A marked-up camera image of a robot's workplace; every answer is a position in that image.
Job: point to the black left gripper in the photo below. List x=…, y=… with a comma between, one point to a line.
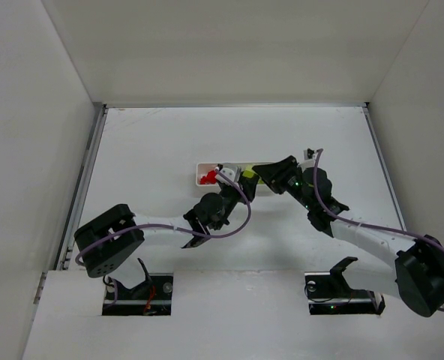
x=247, y=184

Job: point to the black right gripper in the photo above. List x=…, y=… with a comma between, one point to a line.
x=278, y=174

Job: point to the lime green lego brick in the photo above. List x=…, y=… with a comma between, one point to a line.
x=249, y=174

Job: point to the red round lego piece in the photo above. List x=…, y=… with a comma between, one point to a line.
x=209, y=178

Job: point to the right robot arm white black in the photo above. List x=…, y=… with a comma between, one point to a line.
x=415, y=272

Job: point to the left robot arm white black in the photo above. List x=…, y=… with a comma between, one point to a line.
x=109, y=240

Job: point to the white three-compartment tray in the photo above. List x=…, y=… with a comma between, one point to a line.
x=203, y=168

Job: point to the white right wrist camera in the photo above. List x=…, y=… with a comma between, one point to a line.
x=310, y=157

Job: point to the right aluminium frame rail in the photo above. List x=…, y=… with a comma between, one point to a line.
x=385, y=170

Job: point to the aluminium frame rail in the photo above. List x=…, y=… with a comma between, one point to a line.
x=385, y=170
x=63, y=252

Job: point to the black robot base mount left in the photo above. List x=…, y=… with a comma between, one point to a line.
x=151, y=298

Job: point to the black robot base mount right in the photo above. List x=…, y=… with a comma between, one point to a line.
x=328, y=293

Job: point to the left aluminium frame rail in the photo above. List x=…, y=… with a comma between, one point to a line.
x=63, y=252

